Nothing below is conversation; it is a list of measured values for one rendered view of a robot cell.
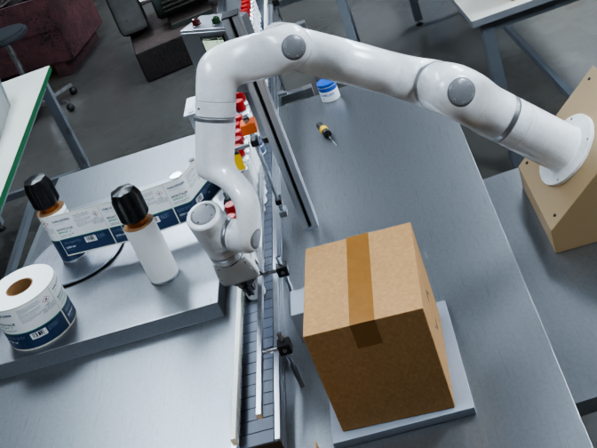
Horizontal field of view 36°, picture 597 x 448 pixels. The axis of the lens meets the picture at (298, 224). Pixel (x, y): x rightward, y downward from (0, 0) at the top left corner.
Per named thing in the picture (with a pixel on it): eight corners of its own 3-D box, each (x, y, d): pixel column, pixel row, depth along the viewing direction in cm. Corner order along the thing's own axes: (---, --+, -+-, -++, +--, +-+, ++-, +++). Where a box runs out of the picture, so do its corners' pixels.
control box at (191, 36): (225, 76, 255) (200, 14, 245) (271, 75, 245) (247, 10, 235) (203, 95, 249) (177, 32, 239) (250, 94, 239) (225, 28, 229)
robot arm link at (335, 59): (466, 121, 209) (441, 113, 225) (481, 70, 207) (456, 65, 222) (258, 68, 197) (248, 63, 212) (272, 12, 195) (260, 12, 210)
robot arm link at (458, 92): (506, 93, 221) (424, 51, 215) (540, 101, 204) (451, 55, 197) (483, 139, 223) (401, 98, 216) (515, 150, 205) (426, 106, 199)
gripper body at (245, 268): (244, 233, 216) (259, 258, 225) (204, 244, 218) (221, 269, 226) (248, 258, 212) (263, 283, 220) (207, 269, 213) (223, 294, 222)
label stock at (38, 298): (74, 335, 247) (50, 294, 240) (6, 360, 248) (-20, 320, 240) (78, 294, 264) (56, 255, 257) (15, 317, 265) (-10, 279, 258)
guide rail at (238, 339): (243, 190, 281) (242, 185, 280) (247, 188, 280) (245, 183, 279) (233, 446, 189) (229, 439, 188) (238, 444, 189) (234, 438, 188)
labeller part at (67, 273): (43, 244, 298) (41, 241, 298) (130, 217, 294) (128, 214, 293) (21, 300, 272) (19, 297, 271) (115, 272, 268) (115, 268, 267)
